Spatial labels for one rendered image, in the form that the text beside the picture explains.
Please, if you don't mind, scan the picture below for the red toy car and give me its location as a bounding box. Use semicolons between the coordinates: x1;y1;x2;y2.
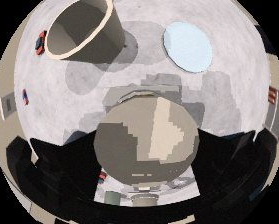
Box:
35;30;47;55
98;172;107;185

